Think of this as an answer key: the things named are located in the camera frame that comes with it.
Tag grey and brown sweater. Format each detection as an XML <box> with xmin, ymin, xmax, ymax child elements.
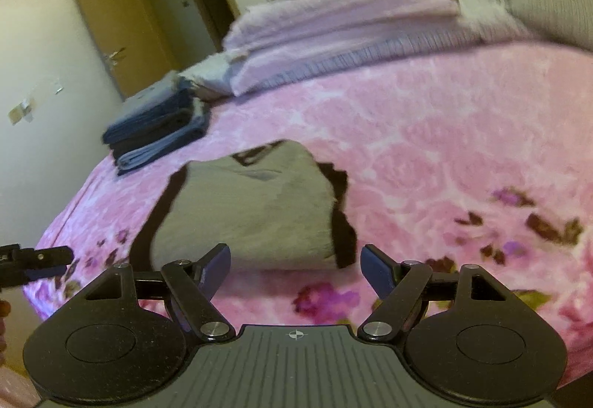
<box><xmin>130</xmin><ymin>140</ymin><xmax>358</xmax><ymax>271</ymax></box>

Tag pink floral bed blanket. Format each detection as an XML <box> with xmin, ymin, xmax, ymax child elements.
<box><xmin>22</xmin><ymin>39</ymin><xmax>593</xmax><ymax>390</ymax></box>

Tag grey checked cushion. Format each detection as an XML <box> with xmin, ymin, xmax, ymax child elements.
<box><xmin>510</xmin><ymin>0</ymin><xmax>592</xmax><ymax>51</ymax></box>

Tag left hand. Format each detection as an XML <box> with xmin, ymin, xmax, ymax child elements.
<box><xmin>0</xmin><ymin>299</ymin><xmax>11</xmax><ymax>366</ymax></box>

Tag wooden door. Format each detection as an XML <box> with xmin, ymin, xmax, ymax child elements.
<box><xmin>76</xmin><ymin>0</ymin><xmax>177</xmax><ymax>98</ymax></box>

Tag stack of folded jeans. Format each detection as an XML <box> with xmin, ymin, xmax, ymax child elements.
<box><xmin>102</xmin><ymin>72</ymin><xmax>211</xmax><ymax>176</ymax></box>

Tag folded lilac quilt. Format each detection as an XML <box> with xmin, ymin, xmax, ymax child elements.
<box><xmin>181</xmin><ymin>0</ymin><xmax>539</xmax><ymax>100</ymax></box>

